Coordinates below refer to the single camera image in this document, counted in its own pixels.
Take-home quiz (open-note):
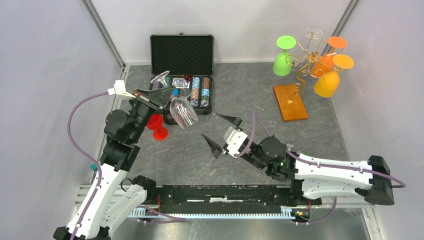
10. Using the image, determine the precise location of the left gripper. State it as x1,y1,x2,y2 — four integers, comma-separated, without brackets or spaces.
129,85,176,142

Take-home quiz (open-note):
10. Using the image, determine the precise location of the clear wine glass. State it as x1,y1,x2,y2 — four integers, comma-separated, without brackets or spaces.
150,70,198,129
300,27,323,64

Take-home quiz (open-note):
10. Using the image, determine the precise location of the red plastic wine glass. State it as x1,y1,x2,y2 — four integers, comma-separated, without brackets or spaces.
146,113,169,141

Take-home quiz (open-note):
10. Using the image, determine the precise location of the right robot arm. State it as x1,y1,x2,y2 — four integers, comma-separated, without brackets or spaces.
202,115,395,206

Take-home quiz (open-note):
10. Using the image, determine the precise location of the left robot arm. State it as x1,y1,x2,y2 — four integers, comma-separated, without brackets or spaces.
53,87,174,240

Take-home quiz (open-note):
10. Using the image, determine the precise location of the wooden rack base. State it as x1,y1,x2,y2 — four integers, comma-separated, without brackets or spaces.
273,84,309,122

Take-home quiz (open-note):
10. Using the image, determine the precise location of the green plastic wine glass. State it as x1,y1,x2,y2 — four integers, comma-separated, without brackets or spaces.
272,35,297,77

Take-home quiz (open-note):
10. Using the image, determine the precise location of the yellow plastic wine glass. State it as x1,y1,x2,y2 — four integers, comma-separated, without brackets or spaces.
313,54,355,98

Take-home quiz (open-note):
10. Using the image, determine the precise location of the orange plastic wine glass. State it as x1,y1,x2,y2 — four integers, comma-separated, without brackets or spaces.
310,36,348,78

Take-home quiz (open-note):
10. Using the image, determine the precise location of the playing card deck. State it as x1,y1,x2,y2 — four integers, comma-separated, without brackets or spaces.
172,78,190,89

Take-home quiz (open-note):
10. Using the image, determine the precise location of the black poker chip case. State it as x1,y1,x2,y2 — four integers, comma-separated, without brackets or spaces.
149,33,214,125

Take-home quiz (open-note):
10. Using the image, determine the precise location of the teal small block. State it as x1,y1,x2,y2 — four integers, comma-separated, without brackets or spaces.
91,164,98,172

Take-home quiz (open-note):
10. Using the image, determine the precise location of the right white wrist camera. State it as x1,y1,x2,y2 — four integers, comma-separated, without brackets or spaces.
223,129,249,158

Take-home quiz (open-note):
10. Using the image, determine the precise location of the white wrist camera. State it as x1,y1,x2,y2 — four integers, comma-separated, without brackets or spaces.
107,79,136,100
223,129,249,158

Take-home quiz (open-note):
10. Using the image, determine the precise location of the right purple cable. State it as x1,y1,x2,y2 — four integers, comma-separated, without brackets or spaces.
235,110,407,226

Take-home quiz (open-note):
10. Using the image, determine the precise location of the purple cable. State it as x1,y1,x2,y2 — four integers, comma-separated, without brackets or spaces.
235,110,407,226
67,92,188,240

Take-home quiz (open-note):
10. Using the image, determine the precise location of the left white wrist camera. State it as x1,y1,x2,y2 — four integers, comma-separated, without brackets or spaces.
107,79,136,100

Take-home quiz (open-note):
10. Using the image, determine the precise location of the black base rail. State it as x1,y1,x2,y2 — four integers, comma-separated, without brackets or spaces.
144,184,322,215

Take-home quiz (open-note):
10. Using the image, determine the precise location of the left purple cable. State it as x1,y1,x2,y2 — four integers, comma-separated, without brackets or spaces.
67,92,188,240

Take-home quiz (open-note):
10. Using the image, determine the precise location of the gold wire glass rack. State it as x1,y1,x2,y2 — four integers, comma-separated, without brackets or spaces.
287,36,348,104

